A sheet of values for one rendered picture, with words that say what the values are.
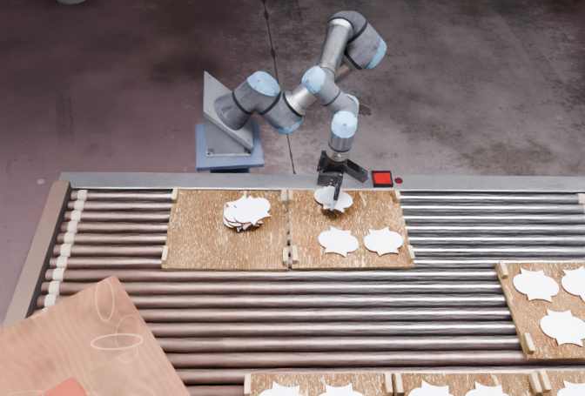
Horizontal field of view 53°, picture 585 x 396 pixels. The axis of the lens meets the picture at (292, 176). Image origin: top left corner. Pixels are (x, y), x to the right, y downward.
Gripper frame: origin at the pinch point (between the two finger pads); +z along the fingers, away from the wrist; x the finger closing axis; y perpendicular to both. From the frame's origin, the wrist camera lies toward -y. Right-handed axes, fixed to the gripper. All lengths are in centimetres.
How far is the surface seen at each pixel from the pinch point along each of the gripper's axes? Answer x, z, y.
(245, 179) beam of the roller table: -16.7, 12.7, 31.1
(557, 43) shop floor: -281, 85, -203
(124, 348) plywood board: 62, 3, 57
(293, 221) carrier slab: 4.5, 9.4, 12.5
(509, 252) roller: 11, 6, -63
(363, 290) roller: 29.9, 10.3, -11.1
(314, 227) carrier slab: 6.7, 8.9, 5.2
